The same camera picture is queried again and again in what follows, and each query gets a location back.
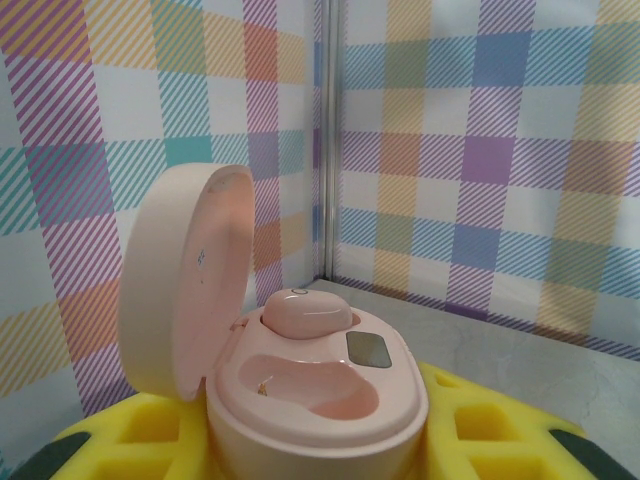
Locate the pink wireless earbud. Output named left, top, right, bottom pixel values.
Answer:
left=262, top=288, right=354, bottom=339

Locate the pink earbud charging case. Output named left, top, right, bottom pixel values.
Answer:
left=117, top=163, right=430, bottom=480

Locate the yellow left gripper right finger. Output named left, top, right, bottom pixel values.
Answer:
left=414, top=360, right=634, bottom=480

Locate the aluminium frame post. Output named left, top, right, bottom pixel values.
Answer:
left=318, top=0, right=346, bottom=282

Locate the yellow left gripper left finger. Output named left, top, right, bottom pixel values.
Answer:
left=9, top=387, right=221, bottom=480

